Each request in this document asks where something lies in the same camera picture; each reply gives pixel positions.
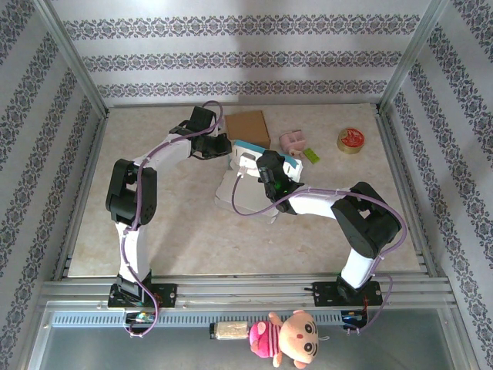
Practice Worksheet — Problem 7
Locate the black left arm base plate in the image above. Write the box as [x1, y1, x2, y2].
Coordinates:
[107, 283, 178, 309]

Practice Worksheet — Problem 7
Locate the aluminium mounting rail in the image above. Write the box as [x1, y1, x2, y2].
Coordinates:
[38, 274, 452, 309]

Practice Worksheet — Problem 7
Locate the brown cardboard box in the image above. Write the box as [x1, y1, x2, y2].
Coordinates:
[224, 110, 272, 151]

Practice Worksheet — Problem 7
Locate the grey metal sheet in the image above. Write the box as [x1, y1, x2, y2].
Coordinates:
[22, 302, 475, 370]

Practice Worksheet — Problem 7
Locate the grey slotted cable duct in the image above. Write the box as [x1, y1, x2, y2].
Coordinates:
[51, 310, 369, 329]

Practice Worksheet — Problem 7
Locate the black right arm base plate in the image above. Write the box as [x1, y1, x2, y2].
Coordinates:
[314, 280, 383, 308]

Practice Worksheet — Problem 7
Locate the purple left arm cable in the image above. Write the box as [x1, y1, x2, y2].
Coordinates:
[121, 100, 225, 340]

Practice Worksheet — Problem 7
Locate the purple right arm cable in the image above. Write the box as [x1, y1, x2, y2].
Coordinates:
[232, 173, 408, 337]

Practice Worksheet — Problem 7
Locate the small electronics board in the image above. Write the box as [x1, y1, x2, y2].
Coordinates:
[125, 311, 158, 325]
[341, 310, 367, 325]

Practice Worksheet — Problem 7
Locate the gold round tin red lid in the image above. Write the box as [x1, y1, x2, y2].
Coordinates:
[336, 127, 365, 155]

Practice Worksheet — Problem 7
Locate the aluminium frame post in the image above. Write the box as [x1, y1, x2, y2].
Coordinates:
[378, 0, 451, 115]
[34, 0, 111, 116]

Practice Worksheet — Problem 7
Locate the beige block with black end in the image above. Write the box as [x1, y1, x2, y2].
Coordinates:
[209, 321, 252, 341]

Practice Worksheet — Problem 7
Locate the aluminium side rail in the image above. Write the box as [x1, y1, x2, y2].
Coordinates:
[375, 106, 440, 278]
[53, 111, 111, 281]

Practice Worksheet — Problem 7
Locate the pink plastic toy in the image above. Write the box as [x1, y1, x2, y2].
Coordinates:
[278, 129, 307, 157]

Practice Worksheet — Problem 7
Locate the pink plush doll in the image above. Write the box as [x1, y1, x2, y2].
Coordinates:
[249, 311, 321, 368]

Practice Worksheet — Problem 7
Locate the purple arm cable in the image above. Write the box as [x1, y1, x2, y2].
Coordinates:
[121, 100, 225, 340]
[232, 173, 408, 337]

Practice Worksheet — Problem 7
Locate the white teal paper box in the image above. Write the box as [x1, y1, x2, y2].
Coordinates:
[214, 138, 304, 225]

